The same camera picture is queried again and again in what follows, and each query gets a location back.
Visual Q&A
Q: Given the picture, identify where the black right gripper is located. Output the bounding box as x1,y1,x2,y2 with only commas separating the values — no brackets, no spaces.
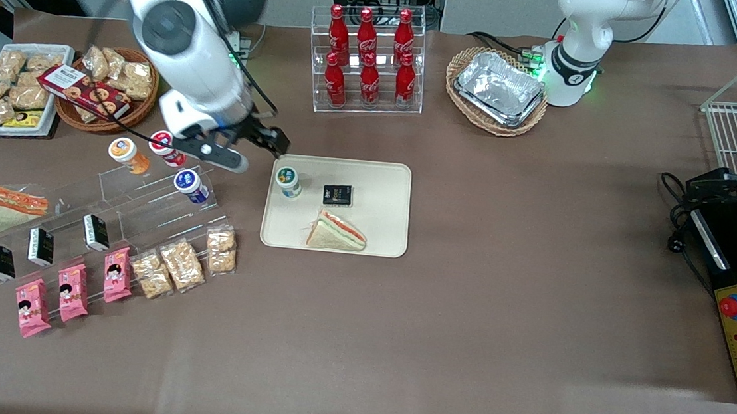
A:
210,108,294,159

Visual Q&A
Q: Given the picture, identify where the green gum bottle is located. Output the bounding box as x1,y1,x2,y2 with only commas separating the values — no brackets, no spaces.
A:
274,165,304,200

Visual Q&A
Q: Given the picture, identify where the blue gum bottle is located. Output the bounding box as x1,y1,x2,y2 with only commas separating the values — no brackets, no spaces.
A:
172,168,212,206

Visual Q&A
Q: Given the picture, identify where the red gum bottle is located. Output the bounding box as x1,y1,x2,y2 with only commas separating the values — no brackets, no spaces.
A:
147,128,189,169

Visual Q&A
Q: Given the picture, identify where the beige plastic tray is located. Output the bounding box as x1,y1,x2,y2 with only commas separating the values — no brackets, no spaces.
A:
259,152,415,259

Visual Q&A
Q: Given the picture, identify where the orange gum bottle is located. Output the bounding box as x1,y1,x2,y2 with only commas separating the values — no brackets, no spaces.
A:
107,136,153,176

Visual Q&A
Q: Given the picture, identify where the white rectangular tray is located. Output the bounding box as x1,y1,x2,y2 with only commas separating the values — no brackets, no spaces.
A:
0,39,76,143

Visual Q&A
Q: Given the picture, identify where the aluminium foil tray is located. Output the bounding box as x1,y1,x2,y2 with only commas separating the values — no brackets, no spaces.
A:
451,48,549,124
451,84,548,131

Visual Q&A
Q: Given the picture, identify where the red cola bottle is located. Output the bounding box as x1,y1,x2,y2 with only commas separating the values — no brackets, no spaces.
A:
358,52,384,107
321,51,350,109
325,4,354,66
393,51,419,108
355,7,379,61
393,7,418,61

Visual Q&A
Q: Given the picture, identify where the black square snack packet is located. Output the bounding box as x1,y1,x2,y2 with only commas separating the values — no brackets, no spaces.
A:
322,183,354,207

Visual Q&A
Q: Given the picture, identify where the wrapped triangle sandwich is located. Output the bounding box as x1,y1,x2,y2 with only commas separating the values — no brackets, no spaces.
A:
304,207,369,253
0,185,51,243

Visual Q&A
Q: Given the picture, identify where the clear cracker pack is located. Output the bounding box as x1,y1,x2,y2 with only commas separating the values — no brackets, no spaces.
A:
156,236,209,294
203,223,240,277
127,248,177,301

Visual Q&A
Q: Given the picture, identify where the round dark wicker basket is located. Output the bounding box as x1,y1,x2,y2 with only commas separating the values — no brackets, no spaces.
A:
52,42,163,139

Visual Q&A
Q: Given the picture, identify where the clear acrylic stepped stand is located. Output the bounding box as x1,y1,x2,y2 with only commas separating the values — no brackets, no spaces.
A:
0,124,241,302

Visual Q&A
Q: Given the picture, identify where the clear acrylic bottle rack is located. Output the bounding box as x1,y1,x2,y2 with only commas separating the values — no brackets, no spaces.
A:
304,0,431,122

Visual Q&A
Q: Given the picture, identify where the red cookie box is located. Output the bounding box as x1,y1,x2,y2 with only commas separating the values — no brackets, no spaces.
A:
35,63,134,123

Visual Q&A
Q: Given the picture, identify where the small black box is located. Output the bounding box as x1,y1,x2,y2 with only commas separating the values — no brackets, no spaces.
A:
27,225,57,268
80,212,113,253
0,243,19,285

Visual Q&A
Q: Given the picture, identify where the oval light wicker basket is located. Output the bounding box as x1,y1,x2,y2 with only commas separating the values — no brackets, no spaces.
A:
441,43,553,140

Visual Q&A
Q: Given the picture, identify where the pink snack pack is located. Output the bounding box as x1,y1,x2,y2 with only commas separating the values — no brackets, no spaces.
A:
54,261,93,324
100,245,137,306
12,276,56,340

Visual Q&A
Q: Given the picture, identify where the yellow snack packet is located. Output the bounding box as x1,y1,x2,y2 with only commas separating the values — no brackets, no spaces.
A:
2,107,44,131

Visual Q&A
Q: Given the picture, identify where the black coiled cable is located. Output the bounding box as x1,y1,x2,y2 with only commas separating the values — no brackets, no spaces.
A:
650,171,726,297

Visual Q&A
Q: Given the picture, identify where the grey base cable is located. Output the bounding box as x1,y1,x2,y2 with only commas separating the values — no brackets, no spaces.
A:
235,19,268,60

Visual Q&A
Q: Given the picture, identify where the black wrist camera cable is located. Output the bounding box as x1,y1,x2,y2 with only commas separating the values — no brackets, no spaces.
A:
84,10,189,151

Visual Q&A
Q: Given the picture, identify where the black base cable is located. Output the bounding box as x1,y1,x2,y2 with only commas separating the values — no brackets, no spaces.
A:
465,31,539,66

